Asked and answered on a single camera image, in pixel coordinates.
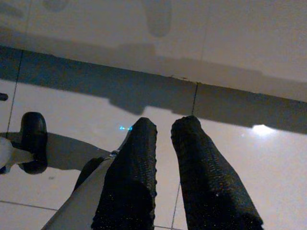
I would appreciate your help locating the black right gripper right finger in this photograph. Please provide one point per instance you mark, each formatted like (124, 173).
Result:
(208, 187)

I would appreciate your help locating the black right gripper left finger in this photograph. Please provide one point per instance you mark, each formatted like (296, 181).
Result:
(132, 179)

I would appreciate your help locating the white kitchen cabinet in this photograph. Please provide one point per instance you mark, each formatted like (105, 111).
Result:
(144, 28)

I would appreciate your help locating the robot right leg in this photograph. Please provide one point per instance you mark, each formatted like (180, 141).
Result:
(81, 203)

